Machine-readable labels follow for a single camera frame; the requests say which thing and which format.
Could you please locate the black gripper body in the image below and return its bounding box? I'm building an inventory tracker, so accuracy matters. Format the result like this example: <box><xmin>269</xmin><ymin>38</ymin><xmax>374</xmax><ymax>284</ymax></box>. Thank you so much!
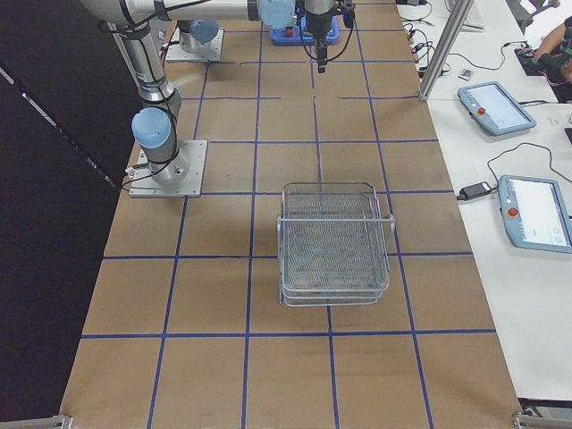
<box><xmin>307</xmin><ymin>13</ymin><xmax>332</xmax><ymax>56</ymax></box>

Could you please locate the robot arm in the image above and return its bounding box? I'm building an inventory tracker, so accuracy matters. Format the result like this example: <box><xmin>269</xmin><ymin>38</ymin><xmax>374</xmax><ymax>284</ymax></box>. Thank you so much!
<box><xmin>83</xmin><ymin>1</ymin><xmax>355</xmax><ymax>198</ymax></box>
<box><xmin>177</xmin><ymin>20</ymin><xmax>220</xmax><ymax>53</ymax></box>

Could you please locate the blue plastic tray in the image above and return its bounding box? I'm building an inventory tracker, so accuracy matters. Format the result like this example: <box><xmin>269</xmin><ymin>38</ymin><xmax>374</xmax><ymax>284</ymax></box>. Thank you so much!
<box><xmin>269</xmin><ymin>22</ymin><xmax>340</xmax><ymax>46</ymax></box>

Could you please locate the small remote control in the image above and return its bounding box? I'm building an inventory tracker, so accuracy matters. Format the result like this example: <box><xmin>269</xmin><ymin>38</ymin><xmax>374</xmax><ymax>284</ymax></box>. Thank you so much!
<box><xmin>458</xmin><ymin>69</ymin><xmax>473</xmax><ymax>81</ymax></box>

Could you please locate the far teach pendant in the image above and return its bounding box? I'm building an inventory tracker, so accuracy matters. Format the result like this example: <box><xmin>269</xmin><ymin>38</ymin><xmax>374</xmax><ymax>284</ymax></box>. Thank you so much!
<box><xmin>457</xmin><ymin>81</ymin><xmax>536</xmax><ymax>136</ymax></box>

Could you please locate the teach pendant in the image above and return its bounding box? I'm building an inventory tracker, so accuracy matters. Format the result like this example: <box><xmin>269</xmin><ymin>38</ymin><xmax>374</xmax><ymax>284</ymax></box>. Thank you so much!
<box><xmin>457</xmin><ymin>81</ymin><xmax>536</xmax><ymax>136</ymax></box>
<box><xmin>498</xmin><ymin>175</ymin><xmax>571</xmax><ymax>254</ymax></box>

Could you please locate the black power adapter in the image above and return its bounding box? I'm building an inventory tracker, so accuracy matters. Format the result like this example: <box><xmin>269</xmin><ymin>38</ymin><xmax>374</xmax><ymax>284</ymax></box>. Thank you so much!
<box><xmin>457</xmin><ymin>181</ymin><xmax>492</xmax><ymax>201</ymax></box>

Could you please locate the near teach pendant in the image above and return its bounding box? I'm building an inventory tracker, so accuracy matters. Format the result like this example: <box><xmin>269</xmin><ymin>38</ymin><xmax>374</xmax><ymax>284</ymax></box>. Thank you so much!
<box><xmin>498</xmin><ymin>175</ymin><xmax>571</xmax><ymax>254</ymax></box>

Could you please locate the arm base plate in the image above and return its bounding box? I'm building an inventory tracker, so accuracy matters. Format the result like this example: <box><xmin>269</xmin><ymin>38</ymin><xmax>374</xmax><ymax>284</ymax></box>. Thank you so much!
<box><xmin>165</xmin><ymin>28</ymin><xmax>224</xmax><ymax>63</ymax></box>
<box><xmin>128</xmin><ymin>140</ymin><xmax>208</xmax><ymax>198</ymax></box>

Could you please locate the aluminium frame post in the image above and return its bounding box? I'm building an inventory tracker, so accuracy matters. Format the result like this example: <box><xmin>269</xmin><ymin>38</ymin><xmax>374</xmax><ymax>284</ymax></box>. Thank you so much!
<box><xmin>418</xmin><ymin>0</ymin><xmax>474</xmax><ymax>101</ymax></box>

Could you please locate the wire mesh shelf rack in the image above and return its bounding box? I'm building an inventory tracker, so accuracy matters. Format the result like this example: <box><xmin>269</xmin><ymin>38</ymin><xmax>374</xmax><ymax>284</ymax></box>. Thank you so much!
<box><xmin>277</xmin><ymin>181</ymin><xmax>395</xmax><ymax>307</ymax></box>

